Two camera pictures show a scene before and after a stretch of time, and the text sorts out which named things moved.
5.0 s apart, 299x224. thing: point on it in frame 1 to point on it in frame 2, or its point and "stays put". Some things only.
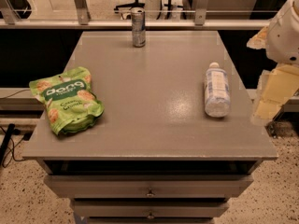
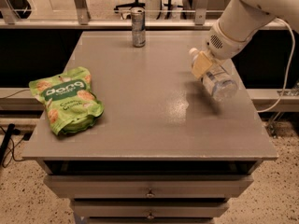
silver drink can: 138,28 stays put
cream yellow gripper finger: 279,85 to 220,47
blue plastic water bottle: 217,94 to 217,74
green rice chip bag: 70,101 stays put
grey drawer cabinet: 154,156 stays put
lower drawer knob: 150,216 stays put
